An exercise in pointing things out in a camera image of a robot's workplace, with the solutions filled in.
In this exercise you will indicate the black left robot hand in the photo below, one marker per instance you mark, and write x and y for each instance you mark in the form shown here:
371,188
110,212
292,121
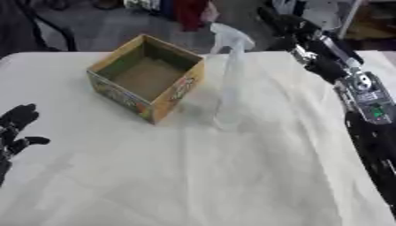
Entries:
15,129

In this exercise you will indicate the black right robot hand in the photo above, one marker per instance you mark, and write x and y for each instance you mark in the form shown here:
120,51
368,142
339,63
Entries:
309,44

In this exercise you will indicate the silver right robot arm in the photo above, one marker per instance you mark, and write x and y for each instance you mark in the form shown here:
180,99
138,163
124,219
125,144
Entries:
368,123

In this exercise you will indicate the clear plastic spray bottle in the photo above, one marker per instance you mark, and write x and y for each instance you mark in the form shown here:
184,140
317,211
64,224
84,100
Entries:
233,76

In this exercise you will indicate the tan cardboard box green inside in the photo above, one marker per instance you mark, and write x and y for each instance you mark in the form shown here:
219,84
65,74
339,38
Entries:
149,77

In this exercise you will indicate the black chair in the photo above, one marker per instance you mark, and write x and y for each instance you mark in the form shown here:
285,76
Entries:
31,26

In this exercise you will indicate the red hanging cloth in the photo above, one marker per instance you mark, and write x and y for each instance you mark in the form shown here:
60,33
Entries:
189,14

